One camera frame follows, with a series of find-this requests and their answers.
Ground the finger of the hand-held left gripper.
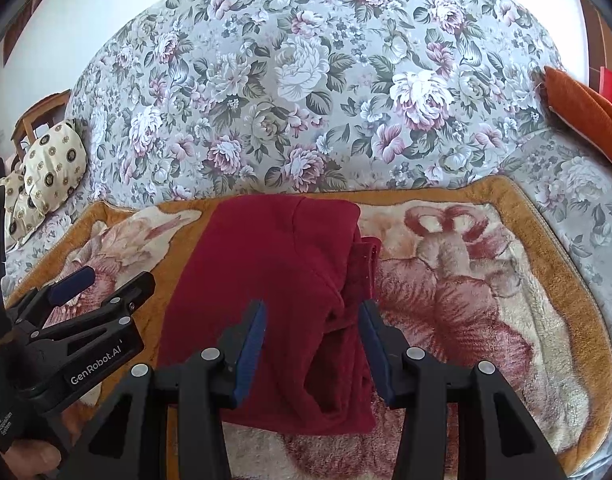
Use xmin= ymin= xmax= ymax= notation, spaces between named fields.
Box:
xmin=32 ymin=270 xmax=157 ymax=345
xmin=5 ymin=265 xmax=96 ymax=327

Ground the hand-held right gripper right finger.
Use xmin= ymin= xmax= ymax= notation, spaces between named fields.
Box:
xmin=358 ymin=300 xmax=569 ymax=480

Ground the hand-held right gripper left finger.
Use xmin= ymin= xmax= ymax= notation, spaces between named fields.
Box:
xmin=61 ymin=300 xmax=268 ymax=480

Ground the dark red fleece garment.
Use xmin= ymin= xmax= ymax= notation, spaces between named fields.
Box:
xmin=157 ymin=196 xmax=384 ymax=436

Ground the person's left hand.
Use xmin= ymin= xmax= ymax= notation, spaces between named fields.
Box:
xmin=1 ymin=441 xmax=63 ymax=479

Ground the cream cushion with dark medallions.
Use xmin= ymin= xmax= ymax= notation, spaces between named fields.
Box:
xmin=2 ymin=172 xmax=48 ymax=252
xmin=23 ymin=119 xmax=90 ymax=217

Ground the beige rose print blanket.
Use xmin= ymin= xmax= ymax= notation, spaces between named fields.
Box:
xmin=6 ymin=175 xmax=612 ymax=480

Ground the wooden chair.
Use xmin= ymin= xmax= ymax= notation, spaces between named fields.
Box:
xmin=8 ymin=88 xmax=73 ymax=162

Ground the orange cushion with pale piping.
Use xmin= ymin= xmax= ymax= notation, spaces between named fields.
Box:
xmin=542 ymin=65 xmax=612 ymax=178

